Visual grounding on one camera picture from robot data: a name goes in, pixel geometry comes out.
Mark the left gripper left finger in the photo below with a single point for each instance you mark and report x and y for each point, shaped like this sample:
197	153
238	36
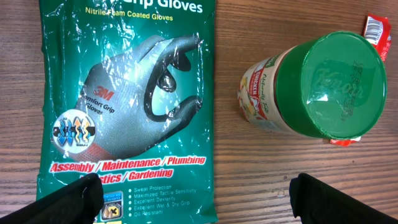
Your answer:
78	202

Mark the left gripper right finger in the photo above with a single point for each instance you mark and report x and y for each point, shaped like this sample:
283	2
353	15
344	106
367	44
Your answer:
315	202

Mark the green lid jar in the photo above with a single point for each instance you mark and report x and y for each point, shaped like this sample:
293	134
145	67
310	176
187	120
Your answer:
282	93

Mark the green 3M gloves packet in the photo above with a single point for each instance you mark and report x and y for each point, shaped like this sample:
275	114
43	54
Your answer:
129	96

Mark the red sachet stick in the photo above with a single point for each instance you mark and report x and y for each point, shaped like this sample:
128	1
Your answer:
377	32

